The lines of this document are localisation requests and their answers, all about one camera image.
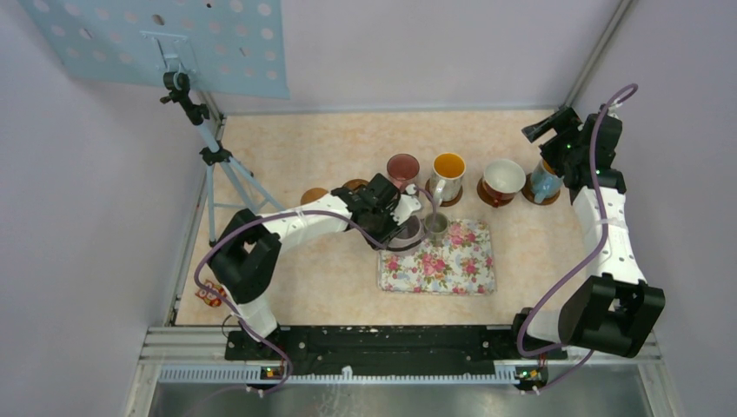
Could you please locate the brown coaster one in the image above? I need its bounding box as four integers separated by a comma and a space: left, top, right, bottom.
343, 178, 369, 191

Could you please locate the blue mug yellow inside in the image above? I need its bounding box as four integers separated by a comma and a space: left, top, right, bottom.
530, 159, 563, 202

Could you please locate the pink mug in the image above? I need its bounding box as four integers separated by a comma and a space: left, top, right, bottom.
386, 153, 420, 182

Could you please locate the lilac mug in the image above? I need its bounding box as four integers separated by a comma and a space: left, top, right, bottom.
386, 215, 424, 256

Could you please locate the light brown small coaster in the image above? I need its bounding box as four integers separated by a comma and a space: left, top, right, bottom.
300, 188, 328, 205

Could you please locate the brown coaster three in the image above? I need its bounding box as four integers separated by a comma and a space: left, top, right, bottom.
424, 179, 464, 208

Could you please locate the white cup red handle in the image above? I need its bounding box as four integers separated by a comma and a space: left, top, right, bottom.
482, 159, 526, 193

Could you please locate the small grey-green cup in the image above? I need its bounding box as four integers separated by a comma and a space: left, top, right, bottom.
422, 212, 450, 247

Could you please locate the glass mug orange inside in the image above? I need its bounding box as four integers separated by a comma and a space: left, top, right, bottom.
426, 153, 466, 207

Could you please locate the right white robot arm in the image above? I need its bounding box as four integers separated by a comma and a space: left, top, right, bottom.
509, 107, 666, 358

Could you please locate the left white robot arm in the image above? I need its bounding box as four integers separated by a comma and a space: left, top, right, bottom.
197, 174, 422, 359

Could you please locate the brown coaster six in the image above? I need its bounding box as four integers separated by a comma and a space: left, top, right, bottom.
521, 174, 561, 206

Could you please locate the floral tray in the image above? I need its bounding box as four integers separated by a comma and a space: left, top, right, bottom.
377, 219, 496, 295

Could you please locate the blue tripod stand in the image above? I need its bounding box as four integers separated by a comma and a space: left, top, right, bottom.
160, 71, 284, 246

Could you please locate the blue perforated board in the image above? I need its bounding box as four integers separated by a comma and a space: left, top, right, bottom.
20, 0, 290, 99

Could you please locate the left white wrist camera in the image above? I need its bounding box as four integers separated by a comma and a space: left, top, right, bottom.
392, 184, 422, 226

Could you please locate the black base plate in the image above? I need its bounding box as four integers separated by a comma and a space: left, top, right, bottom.
222, 325, 569, 378

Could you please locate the aluminium frame rail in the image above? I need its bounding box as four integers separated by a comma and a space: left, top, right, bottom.
125, 325, 684, 416

